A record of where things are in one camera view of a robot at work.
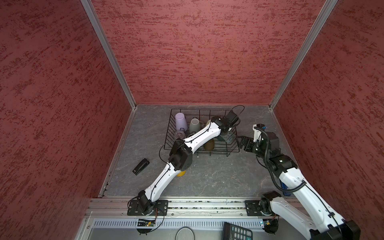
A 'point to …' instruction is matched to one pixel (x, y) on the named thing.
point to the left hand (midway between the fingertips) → (222, 134)
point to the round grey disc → (184, 233)
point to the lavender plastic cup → (180, 121)
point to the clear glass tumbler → (180, 134)
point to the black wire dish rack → (221, 148)
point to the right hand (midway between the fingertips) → (241, 141)
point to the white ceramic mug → (195, 125)
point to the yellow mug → (181, 173)
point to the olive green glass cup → (209, 145)
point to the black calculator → (231, 232)
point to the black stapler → (142, 165)
